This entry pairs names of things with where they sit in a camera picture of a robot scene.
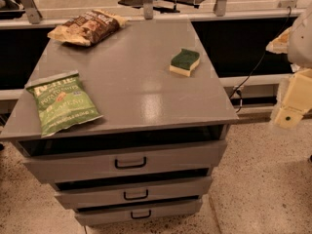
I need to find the middle grey drawer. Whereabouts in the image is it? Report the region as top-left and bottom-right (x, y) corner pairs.
(55, 176), (212, 210)

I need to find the brown chip bag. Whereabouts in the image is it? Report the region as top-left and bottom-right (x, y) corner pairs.
(48, 10), (127, 47)

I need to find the top grey drawer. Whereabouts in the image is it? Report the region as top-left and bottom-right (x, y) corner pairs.
(24, 140), (227, 183)

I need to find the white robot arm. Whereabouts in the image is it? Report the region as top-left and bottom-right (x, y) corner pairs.
(266, 4), (312, 129)

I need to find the green yellow sponge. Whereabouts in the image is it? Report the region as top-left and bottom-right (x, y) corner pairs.
(170, 49), (200, 77)

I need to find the grey metal railing frame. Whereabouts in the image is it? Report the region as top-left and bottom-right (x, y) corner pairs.
(1, 0), (298, 105)

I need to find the grey drawer cabinet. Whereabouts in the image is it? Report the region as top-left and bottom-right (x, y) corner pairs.
(2, 19), (237, 226)

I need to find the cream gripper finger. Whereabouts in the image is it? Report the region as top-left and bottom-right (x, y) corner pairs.
(266, 28), (291, 54)

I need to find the green chip bag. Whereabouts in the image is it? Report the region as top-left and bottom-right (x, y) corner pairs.
(25, 70), (101, 137)

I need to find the grey drawer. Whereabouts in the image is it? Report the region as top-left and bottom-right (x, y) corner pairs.
(24, 140), (227, 183)
(55, 176), (212, 210)
(75, 199), (202, 226)

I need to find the bottom grey drawer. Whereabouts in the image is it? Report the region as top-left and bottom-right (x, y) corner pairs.
(75, 199), (202, 226)

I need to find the black cable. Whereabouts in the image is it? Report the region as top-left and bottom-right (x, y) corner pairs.
(228, 5), (293, 113)

